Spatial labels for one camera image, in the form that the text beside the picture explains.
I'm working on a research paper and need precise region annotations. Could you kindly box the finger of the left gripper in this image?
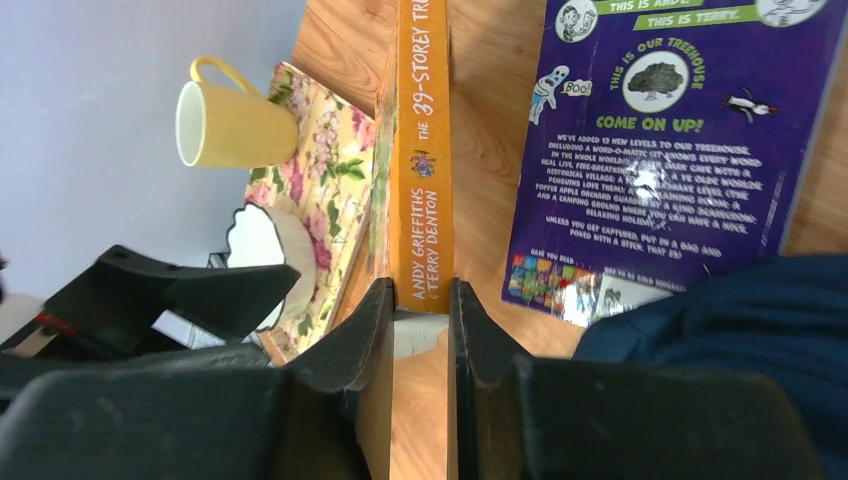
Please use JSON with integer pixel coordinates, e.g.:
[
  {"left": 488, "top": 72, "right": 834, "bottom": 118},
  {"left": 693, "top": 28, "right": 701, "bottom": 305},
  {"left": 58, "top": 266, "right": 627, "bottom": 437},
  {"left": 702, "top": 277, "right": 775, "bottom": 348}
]
[{"left": 1, "top": 245, "right": 300, "bottom": 361}]

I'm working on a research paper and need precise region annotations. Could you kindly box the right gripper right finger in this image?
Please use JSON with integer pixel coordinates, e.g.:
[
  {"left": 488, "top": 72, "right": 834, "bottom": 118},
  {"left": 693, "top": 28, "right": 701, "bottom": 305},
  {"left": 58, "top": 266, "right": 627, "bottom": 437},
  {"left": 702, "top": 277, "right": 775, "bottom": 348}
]
[{"left": 448, "top": 279, "right": 827, "bottom": 479}]

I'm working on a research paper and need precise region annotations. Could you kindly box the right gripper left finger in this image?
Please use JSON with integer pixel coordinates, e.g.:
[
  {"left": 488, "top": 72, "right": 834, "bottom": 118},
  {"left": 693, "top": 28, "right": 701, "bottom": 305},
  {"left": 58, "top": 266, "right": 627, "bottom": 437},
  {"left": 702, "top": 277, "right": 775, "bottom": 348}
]
[{"left": 1, "top": 278, "right": 395, "bottom": 479}]

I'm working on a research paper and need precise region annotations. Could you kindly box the orange treehouse book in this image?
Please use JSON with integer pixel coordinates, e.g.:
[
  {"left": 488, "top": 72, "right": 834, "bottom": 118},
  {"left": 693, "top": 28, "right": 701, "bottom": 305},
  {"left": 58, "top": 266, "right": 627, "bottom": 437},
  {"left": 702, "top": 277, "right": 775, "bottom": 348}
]
[{"left": 254, "top": 0, "right": 460, "bottom": 480}]

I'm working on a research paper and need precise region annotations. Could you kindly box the navy blue backpack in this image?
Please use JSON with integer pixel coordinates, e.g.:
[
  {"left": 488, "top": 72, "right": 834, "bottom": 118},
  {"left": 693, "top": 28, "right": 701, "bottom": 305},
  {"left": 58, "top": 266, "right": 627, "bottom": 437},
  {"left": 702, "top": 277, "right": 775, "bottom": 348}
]
[{"left": 572, "top": 254, "right": 847, "bottom": 479}]

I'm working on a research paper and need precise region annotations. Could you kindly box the white scalloped bowl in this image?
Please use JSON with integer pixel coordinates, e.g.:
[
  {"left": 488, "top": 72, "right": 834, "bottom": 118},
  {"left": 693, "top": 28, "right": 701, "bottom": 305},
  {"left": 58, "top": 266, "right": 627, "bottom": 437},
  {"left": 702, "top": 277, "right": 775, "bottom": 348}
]
[{"left": 226, "top": 202, "right": 317, "bottom": 332}]

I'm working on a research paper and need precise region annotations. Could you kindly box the yellow mug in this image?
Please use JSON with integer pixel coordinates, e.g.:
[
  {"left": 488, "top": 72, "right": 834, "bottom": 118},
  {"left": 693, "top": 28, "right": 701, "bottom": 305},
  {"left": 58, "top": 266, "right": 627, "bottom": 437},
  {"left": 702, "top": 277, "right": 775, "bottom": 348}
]
[{"left": 174, "top": 56, "right": 299, "bottom": 169}]

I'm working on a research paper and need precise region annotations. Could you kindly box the floral placemat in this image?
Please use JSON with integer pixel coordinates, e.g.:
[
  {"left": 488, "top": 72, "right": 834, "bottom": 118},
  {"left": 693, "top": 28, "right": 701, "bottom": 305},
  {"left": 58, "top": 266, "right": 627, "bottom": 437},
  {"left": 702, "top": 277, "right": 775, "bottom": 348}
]
[{"left": 246, "top": 62, "right": 376, "bottom": 364}]

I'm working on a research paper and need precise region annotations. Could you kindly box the purple treehouse book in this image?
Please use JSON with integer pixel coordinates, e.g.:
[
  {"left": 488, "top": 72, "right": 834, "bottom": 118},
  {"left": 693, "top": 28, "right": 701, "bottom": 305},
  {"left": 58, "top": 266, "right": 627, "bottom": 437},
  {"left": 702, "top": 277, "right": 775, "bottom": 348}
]
[{"left": 501, "top": 1, "right": 847, "bottom": 326}]

